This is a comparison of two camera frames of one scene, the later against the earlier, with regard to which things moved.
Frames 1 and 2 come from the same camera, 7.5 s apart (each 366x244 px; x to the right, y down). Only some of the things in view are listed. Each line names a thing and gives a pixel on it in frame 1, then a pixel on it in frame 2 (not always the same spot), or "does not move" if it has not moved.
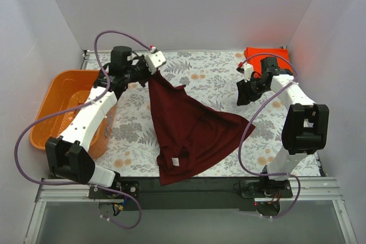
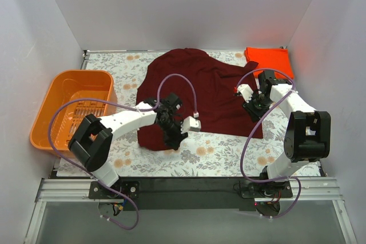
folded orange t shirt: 254,55 does not move
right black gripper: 250,87 -> 253,110
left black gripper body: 143,70 -> 172,134
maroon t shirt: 190,134 -> 206,87
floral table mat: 129,145 does not move
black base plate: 193,194 does not move
